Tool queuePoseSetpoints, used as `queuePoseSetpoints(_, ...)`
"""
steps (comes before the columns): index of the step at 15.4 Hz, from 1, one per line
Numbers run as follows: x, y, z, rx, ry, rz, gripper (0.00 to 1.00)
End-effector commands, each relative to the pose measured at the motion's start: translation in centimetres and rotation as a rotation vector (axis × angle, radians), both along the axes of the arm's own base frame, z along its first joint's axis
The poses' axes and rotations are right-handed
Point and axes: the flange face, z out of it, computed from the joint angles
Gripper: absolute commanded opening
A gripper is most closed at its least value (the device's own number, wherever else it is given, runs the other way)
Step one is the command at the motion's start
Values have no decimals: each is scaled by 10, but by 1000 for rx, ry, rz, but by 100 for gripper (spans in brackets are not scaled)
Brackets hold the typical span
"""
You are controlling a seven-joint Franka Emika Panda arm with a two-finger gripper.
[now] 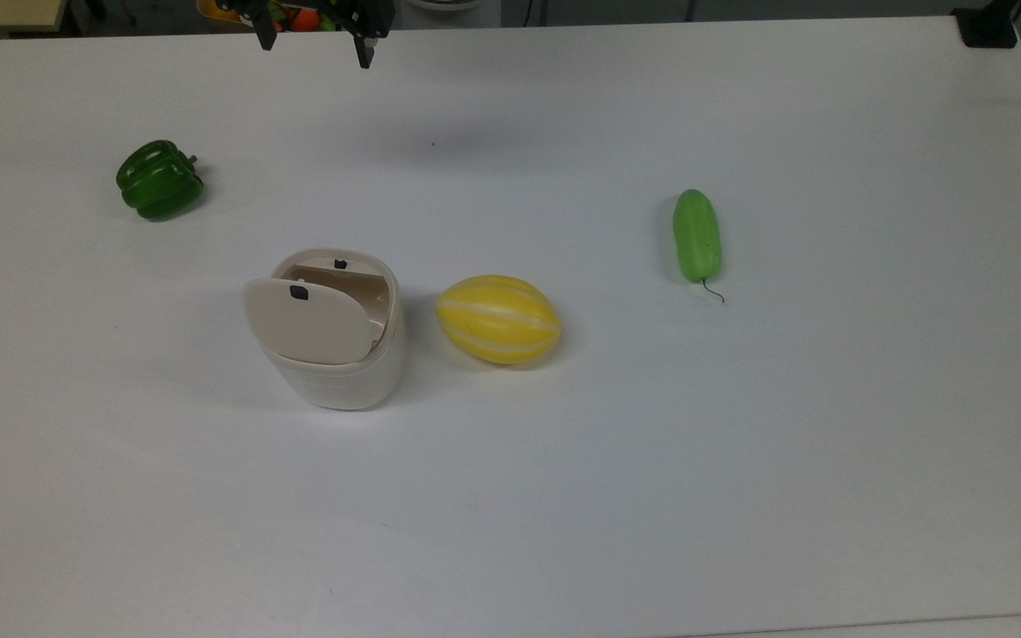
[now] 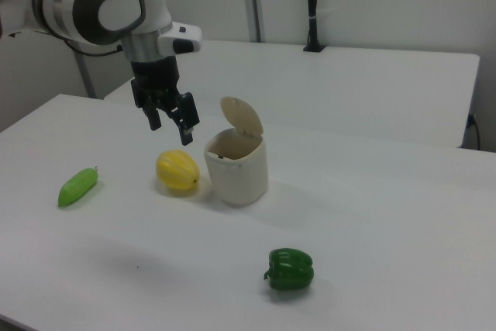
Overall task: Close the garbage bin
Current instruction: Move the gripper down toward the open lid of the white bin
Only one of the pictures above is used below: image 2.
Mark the thin grey partition post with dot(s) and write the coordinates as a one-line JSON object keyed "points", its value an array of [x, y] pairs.
{"points": [[86, 75]]}

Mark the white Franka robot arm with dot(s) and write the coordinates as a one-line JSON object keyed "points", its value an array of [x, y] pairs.
{"points": [[116, 9]]}

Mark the light green toy cucumber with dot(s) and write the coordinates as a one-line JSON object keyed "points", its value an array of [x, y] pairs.
{"points": [[77, 187]]}

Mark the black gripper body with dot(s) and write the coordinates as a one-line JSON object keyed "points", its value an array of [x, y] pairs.
{"points": [[157, 75]]}

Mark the yellow toy squash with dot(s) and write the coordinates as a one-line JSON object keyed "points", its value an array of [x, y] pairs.
{"points": [[177, 170]]}

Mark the beige hinged bin lid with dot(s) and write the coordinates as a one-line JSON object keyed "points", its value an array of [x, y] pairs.
{"points": [[240, 116]]}

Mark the white side table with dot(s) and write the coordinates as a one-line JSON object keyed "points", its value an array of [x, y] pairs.
{"points": [[329, 87]]}

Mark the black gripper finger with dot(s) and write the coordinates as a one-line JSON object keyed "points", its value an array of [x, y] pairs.
{"points": [[188, 118], [155, 119]]}

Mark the dark green toy bell pepper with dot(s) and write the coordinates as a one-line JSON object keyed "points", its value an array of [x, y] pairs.
{"points": [[290, 269]]}

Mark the small beige garbage bin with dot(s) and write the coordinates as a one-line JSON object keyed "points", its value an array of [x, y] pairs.
{"points": [[238, 168]]}

